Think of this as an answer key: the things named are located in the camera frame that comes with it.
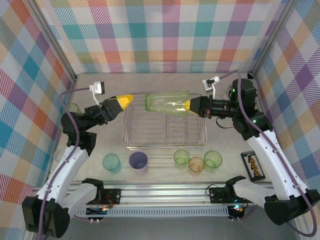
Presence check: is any chrome wire dish rack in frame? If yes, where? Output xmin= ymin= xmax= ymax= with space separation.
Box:
xmin=121 ymin=92 xmax=208 ymax=151

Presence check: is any black abacus with orange beads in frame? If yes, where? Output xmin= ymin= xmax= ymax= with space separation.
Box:
xmin=240 ymin=150 xmax=266 ymax=182

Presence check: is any tall pale green cup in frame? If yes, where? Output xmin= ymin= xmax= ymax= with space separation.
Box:
xmin=65 ymin=102 xmax=81 ymax=115

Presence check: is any orange translucent cup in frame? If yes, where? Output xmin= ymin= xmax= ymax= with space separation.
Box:
xmin=188 ymin=156 xmax=205 ymax=173

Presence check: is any thin aluminium floor rail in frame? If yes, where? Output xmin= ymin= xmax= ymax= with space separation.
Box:
xmin=251 ymin=72 xmax=286 ymax=185
xmin=43 ymin=73 xmax=80 ymax=188

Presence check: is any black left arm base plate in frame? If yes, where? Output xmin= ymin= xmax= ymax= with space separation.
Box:
xmin=98 ymin=187 xmax=123 ymax=205

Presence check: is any wide aluminium extrusion rail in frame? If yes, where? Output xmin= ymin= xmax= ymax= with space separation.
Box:
xmin=32 ymin=180 xmax=310 ymax=209

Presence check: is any aluminium frame post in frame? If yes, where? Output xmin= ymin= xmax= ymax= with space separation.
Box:
xmin=249 ymin=0 xmax=300 ymax=76
xmin=26 ymin=0 xmax=81 ymax=85

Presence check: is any medium green translucent cup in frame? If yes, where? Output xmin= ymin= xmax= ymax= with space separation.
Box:
xmin=203 ymin=150 xmax=223 ymax=172

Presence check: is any purple opaque cup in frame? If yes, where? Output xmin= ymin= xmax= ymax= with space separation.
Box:
xmin=128 ymin=151 xmax=149 ymax=175

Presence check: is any teal translucent cup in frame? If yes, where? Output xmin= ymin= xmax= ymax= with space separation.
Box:
xmin=102 ymin=153 xmax=123 ymax=174

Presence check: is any small circuit board with wires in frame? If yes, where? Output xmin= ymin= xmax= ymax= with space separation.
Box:
xmin=227 ymin=204 xmax=245 ymax=220
xmin=86 ymin=205 xmax=110 ymax=216

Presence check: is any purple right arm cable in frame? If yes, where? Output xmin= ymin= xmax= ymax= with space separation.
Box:
xmin=216 ymin=69 xmax=316 ymax=237

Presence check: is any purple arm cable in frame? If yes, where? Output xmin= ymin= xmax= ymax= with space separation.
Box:
xmin=37 ymin=84 xmax=97 ymax=240
xmin=216 ymin=69 xmax=316 ymax=237

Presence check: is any clear colourless cup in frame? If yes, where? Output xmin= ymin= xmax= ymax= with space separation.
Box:
xmin=53 ymin=147 xmax=66 ymax=164

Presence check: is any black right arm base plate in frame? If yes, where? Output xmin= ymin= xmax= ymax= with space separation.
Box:
xmin=208 ymin=186 xmax=237 ymax=204

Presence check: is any white slotted cable duct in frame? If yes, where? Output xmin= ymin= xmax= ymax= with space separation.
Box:
xmin=74 ymin=206 xmax=231 ymax=219

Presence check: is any tall clear green cup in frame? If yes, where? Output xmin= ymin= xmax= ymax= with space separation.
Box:
xmin=144 ymin=90 xmax=190 ymax=117

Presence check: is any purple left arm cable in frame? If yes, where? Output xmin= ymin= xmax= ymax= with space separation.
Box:
xmin=37 ymin=84 xmax=97 ymax=240

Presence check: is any small light green cup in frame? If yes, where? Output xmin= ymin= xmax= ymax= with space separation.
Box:
xmin=173 ymin=149 xmax=190 ymax=166

